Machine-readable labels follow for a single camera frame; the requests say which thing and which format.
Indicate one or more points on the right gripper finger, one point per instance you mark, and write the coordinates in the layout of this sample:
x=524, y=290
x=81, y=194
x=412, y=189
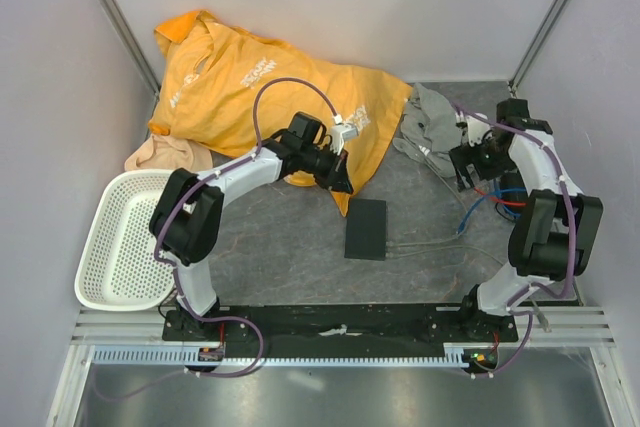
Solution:
x=460, y=158
x=464, y=179

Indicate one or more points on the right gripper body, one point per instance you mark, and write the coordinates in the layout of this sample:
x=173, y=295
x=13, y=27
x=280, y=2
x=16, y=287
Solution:
x=491, y=160

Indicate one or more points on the beige cloth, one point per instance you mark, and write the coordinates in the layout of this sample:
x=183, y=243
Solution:
x=170, y=153

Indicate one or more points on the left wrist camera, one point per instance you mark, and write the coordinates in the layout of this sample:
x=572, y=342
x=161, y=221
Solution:
x=340, y=134

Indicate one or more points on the grey t-shirt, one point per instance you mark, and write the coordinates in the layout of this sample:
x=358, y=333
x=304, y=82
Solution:
x=428, y=130

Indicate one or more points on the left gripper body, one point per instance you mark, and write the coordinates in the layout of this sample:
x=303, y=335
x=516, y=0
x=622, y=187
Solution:
x=318, y=163

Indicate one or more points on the white perforated plastic basket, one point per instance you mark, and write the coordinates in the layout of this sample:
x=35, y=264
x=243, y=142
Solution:
x=118, y=271

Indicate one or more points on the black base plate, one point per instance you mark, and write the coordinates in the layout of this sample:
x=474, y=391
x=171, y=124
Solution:
x=344, y=330

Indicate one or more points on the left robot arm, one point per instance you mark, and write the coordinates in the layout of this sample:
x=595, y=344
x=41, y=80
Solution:
x=187, y=216

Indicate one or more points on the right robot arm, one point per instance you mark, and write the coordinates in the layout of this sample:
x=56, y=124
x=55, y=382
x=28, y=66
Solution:
x=553, y=237

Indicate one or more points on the black network switch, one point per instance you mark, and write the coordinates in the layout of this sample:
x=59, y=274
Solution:
x=366, y=230

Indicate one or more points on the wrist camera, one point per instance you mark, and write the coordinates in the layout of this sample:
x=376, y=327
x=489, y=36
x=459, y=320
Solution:
x=340, y=134
x=476, y=128

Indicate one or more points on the grey slotted cable duct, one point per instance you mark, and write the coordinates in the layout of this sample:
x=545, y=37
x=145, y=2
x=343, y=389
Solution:
x=147, y=355

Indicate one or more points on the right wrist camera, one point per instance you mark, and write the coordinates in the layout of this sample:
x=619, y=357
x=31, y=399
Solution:
x=476, y=128

